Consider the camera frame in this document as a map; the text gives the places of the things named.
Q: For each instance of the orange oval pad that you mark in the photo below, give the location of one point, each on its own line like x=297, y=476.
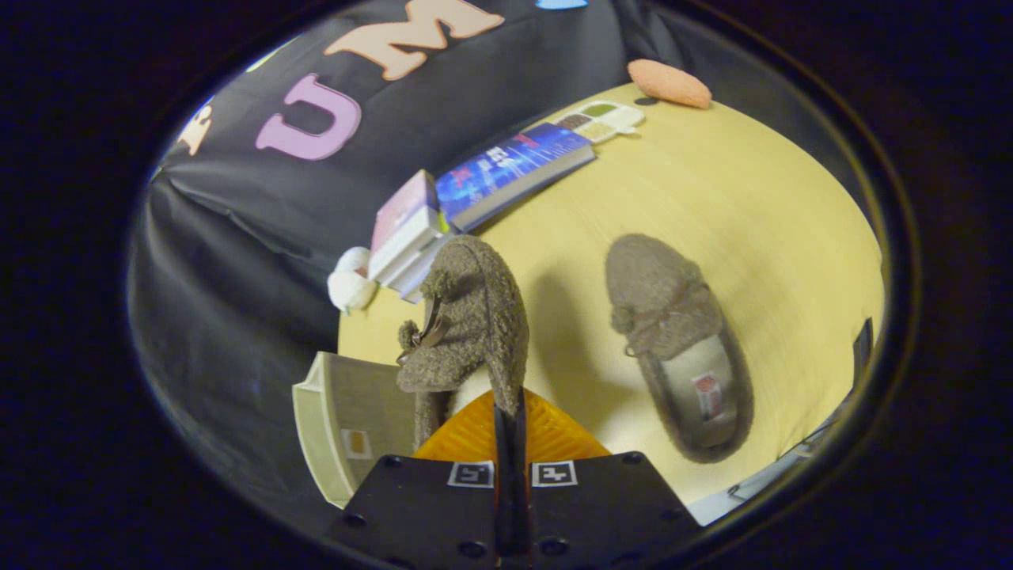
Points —
x=669, y=82

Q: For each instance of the white compartment palette tray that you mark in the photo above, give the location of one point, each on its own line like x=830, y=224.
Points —
x=601, y=120

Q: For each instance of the dark blue cover book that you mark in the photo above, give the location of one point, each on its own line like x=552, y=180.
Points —
x=506, y=170

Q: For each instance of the pink cover book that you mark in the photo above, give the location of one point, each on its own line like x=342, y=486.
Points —
x=404, y=207

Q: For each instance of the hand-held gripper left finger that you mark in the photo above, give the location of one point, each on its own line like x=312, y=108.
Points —
x=419, y=507

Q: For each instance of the light blue book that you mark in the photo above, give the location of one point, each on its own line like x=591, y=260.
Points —
x=419, y=286

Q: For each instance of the thin white book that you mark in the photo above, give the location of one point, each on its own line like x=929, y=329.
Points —
x=411, y=265

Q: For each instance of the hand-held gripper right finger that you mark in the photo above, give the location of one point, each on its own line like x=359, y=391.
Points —
x=609, y=507

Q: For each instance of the white plush ball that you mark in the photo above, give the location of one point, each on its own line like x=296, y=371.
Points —
x=352, y=285

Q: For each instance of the black backdrop cloth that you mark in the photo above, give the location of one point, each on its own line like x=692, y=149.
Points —
x=237, y=261

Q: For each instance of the cream fabric storage box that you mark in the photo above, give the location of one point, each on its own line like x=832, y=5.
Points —
x=372, y=404

